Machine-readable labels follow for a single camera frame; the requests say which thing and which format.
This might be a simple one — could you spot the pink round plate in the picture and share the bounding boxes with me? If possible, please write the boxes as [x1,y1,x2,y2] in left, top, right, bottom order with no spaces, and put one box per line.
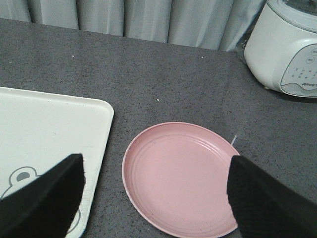
[122,122,238,238]

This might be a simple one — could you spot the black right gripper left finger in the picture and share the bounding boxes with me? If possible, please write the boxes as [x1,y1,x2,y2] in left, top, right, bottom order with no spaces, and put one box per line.
[0,154,85,238]

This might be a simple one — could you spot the grey pleated curtain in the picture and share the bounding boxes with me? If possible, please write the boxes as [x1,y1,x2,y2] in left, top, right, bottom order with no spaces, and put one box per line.
[0,0,264,51]

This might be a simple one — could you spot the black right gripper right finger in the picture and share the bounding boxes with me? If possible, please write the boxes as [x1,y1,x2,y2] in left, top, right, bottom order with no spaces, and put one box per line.
[227,155,317,238]

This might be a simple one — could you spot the cream bear-print serving tray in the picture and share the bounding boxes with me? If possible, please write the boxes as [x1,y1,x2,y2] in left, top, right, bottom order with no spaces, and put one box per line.
[0,87,114,238]

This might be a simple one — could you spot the white soy milk blender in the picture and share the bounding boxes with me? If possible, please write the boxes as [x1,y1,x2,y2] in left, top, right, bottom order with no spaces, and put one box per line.
[244,0,317,98]

